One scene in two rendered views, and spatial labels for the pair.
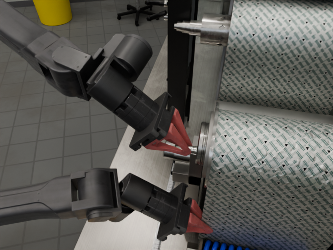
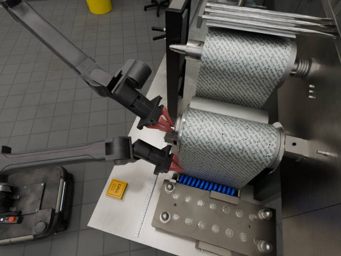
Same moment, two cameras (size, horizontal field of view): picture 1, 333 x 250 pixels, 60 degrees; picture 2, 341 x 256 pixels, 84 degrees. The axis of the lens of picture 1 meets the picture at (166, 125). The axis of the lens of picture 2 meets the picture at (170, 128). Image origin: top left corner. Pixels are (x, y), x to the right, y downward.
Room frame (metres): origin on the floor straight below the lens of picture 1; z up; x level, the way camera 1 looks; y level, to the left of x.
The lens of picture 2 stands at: (0.02, -0.05, 1.73)
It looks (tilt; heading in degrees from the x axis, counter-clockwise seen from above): 58 degrees down; 3
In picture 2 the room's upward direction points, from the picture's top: straight up
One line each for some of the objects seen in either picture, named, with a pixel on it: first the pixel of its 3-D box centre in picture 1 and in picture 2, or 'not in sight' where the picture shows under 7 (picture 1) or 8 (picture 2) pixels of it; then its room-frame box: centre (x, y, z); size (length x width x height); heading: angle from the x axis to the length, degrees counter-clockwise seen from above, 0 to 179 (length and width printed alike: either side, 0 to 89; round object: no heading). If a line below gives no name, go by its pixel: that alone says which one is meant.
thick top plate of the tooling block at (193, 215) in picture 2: not in sight; (212, 218); (0.12, -0.20, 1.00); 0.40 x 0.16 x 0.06; 78
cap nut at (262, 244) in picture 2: not in sight; (266, 247); (0.04, -0.34, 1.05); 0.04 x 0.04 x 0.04
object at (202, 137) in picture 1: (204, 143); (180, 126); (0.33, -0.07, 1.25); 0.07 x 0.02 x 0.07; 168
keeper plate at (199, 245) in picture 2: not in sight; (211, 249); (0.03, -0.19, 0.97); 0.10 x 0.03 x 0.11; 78
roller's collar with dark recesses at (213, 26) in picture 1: (216, 30); (195, 51); (0.58, -0.11, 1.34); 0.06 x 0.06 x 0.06; 78
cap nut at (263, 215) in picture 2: not in sight; (266, 214); (0.13, -0.36, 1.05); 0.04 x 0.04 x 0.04
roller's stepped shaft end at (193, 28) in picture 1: (188, 27); (178, 48); (0.59, -0.05, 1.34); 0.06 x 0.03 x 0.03; 78
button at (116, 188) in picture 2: not in sight; (116, 188); (0.22, 0.18, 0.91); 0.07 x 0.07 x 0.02; 78
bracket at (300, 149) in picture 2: not in sight; (295, 146); (0.27, -0.37, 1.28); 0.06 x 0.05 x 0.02; 78
